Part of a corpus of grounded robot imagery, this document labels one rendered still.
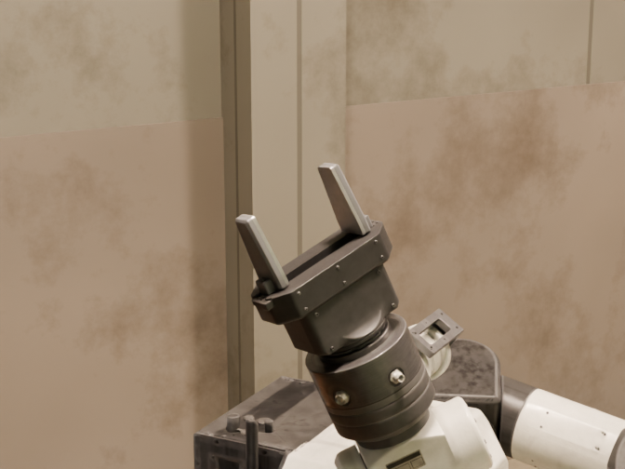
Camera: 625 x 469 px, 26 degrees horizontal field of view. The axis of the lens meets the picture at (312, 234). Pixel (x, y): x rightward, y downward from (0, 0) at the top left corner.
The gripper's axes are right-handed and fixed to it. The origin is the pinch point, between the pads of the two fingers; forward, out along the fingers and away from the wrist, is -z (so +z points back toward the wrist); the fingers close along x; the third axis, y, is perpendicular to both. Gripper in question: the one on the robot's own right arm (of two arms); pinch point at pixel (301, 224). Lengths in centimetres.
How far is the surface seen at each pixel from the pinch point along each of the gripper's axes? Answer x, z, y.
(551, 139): 216, 118, -257
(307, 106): 128, 60, -240
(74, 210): 62, 58, -265
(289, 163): 117, 72, -242
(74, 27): 83, 13, -259
